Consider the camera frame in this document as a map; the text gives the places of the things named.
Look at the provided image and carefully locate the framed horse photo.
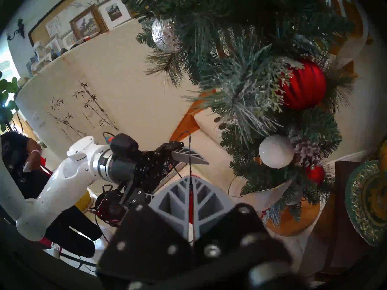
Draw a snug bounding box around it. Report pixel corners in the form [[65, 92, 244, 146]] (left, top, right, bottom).
[[98, 0, 132, 30]]

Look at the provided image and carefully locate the green gold round plate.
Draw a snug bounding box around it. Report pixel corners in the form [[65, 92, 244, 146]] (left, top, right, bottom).
[[345, 160, 387, 247]]

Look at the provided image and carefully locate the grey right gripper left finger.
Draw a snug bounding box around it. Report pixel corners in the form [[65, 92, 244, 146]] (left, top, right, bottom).
[[98, 176, 194, 272]]

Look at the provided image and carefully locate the black iron wall ornament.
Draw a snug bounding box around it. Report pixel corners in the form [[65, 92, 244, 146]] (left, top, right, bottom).
[[8, 19, 26, 40]]

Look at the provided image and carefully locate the red ribbed ball ornament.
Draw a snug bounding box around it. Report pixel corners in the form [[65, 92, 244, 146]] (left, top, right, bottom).
[[280, 60, 327, 111]]

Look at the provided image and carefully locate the brown framed picture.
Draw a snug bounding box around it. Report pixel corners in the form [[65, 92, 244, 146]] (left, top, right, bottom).
[[70, 5, 108, 40]]

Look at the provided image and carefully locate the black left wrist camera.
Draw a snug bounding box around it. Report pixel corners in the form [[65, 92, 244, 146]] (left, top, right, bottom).
[[109, 133, 139, 156]]

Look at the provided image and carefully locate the dark wood cabinet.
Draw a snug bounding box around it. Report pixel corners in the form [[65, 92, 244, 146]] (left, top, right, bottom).
[[302, 161, 372, 281]]

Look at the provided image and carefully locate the person in dark clothes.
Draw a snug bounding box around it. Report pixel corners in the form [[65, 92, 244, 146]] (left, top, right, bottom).
[[0, 131, 53, 199]]

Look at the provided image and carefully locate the frosted pinecone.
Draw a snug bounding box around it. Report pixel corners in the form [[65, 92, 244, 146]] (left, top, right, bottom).
[[290, 135, 322, 167]]

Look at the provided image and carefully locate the bare bystander forearm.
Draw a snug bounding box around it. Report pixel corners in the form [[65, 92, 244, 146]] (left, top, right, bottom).
[[26, 138, 42, 164]]

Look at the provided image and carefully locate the wooden balustrade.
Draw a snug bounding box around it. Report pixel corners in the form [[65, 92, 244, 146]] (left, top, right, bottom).
[[314, 0, 369, 78]]

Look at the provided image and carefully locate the green houseplant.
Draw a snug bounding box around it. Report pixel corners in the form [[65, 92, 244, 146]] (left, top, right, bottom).
[[0, 70, 20, 133]]

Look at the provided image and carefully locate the silver faceted ball ornament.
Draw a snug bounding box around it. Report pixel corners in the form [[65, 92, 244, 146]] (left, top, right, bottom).
[[151, 18, 182, 53]]

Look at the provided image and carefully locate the small red ball ornament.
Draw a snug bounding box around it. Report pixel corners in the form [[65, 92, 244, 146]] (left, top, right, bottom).
[[305, 165, 325, 185]]

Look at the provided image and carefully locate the white ball ornament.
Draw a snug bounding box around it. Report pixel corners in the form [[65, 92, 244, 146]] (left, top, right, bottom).
[[259, 135, 295, 169]]

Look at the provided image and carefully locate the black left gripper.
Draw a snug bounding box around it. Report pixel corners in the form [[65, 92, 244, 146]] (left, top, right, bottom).
[[124, 141, 210, 204]]

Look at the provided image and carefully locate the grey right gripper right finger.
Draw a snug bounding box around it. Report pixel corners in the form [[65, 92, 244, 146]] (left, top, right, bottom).
[[193, 176, 291, 264]]

